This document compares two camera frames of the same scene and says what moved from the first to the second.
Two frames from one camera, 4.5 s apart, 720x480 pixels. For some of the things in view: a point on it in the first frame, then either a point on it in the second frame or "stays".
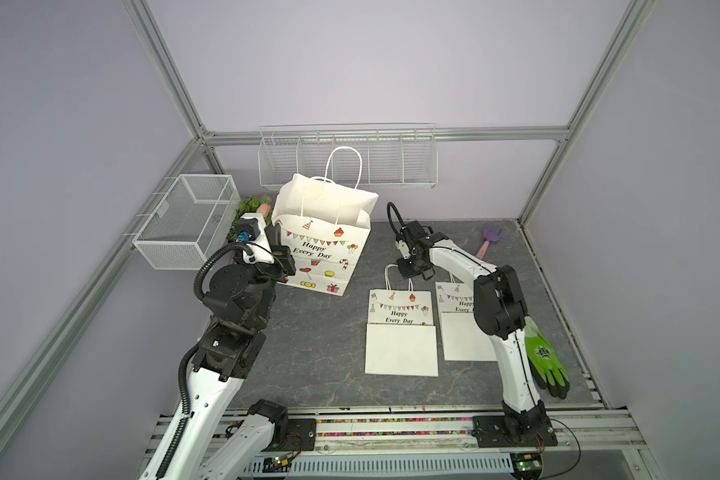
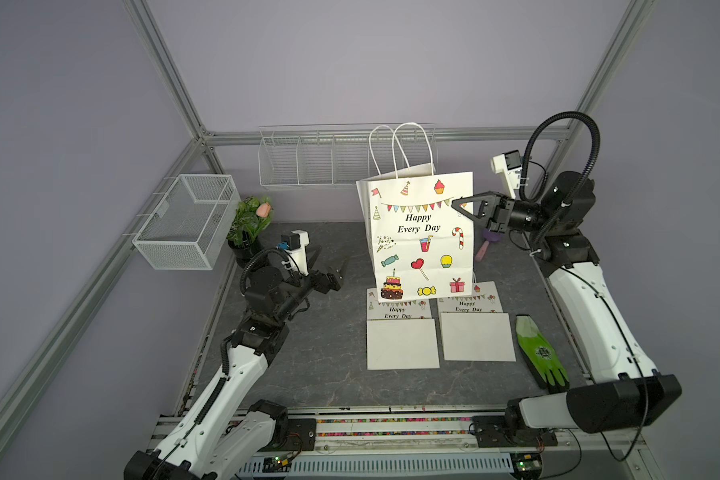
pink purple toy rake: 491,234 stays
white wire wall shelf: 372,156 stays
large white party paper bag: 463,339 stays
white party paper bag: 327,227 → 420,244
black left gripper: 282,253 → 332,281
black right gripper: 404,271 → 503,210
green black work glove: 544,361 stays
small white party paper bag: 401,336 stays
